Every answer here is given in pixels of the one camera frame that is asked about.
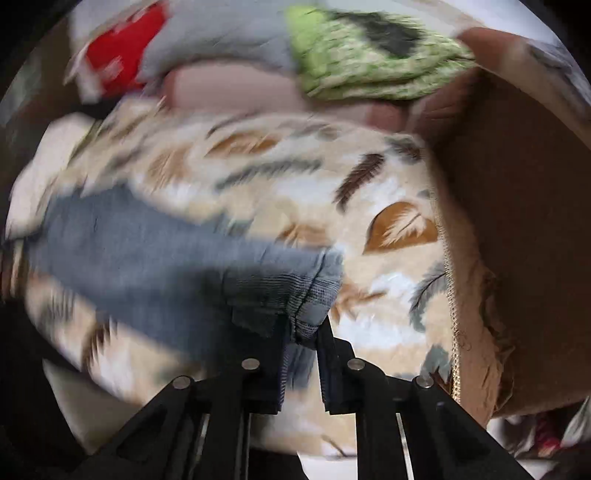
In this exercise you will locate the brown sofa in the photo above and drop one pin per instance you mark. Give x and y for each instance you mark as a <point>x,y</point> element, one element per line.
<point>517,184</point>

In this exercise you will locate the pink cushion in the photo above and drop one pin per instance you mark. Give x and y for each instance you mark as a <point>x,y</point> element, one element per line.
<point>240,94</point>

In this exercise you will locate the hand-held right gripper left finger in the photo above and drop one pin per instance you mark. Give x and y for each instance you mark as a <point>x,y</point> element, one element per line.
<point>273,378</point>

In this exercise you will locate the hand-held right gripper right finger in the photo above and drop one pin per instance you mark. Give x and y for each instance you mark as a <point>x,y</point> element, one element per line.
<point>330,383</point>

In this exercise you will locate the red patterned cloth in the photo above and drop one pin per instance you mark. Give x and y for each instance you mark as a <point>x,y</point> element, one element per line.
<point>540,436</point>

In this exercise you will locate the grey-blue denim pants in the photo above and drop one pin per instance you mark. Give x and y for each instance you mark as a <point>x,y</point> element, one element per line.
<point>161,258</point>

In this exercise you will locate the green knitted cloth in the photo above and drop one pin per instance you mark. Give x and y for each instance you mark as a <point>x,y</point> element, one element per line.
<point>369,60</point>

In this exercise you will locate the beige leaf-print blanket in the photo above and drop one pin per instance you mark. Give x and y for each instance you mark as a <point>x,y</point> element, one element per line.
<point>392,295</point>

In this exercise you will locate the red and white box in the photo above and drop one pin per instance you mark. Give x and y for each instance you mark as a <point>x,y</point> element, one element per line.
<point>124,50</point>

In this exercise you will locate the grey cloth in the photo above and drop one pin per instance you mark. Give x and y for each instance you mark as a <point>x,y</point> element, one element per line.
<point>217,37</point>

